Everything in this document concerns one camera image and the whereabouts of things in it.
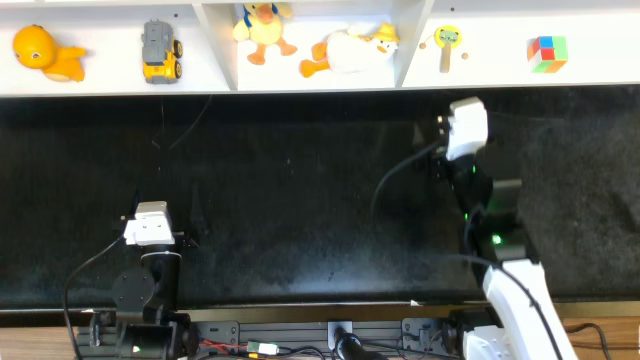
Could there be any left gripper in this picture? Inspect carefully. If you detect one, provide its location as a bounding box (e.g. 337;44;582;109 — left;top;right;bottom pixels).
130;183;208;250

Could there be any grey and yellow toy truck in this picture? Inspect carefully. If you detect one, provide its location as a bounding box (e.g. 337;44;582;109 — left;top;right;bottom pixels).
140;19;185;85

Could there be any yellow rubber duck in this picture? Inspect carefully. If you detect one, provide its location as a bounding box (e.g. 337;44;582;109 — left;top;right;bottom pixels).
12;24;89;84

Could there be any yellow rattle drum toy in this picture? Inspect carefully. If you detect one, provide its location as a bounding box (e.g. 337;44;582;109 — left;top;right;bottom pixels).
418;25;470;75

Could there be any many-coloured puzzle cube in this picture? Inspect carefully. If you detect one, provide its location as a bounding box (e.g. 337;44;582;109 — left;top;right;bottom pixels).
525;34;570;75

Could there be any white shelf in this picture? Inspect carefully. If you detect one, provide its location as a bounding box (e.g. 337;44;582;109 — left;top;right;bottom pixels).
0;0;640;98

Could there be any yellow plush duck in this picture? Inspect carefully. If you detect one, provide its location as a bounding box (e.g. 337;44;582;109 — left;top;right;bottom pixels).
231;2;299;66

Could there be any white plush duck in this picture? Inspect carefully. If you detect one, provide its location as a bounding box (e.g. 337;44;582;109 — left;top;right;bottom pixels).
298;22;401;79

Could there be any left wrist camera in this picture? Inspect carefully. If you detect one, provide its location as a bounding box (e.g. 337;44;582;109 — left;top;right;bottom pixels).
122;200;177;248

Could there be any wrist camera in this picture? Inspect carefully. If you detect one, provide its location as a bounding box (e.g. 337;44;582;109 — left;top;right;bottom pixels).
122;200;177;248
444;96;490;163

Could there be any black cable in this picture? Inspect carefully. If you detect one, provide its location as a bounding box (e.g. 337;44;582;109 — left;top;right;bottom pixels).
369;138;501;269
62;234;126;360

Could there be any mounting rail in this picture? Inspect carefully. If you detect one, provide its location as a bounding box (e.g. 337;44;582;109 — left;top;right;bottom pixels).
74;301;640;360

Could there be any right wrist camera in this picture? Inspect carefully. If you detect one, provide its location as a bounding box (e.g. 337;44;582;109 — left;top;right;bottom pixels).
444;96;490;163

